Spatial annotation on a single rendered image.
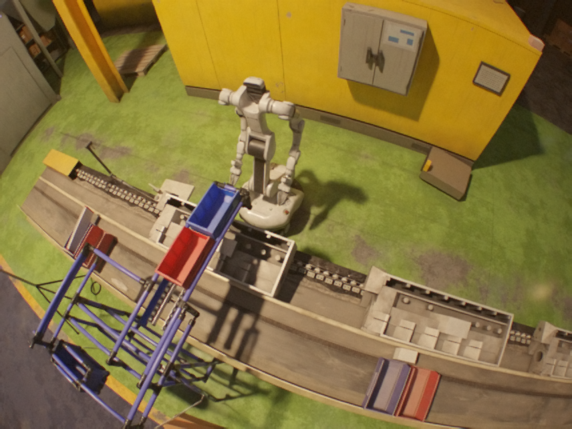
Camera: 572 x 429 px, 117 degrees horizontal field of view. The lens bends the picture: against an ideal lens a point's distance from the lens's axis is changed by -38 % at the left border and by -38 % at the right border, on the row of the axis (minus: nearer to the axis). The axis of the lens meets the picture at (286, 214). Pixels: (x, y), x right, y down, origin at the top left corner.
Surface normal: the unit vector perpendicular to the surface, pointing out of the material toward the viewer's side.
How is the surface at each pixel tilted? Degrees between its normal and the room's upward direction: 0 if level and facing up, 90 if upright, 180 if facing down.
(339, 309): 0
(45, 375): 0
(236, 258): 10
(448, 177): 0
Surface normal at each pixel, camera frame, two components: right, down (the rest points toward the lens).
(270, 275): -0.13, -0.31
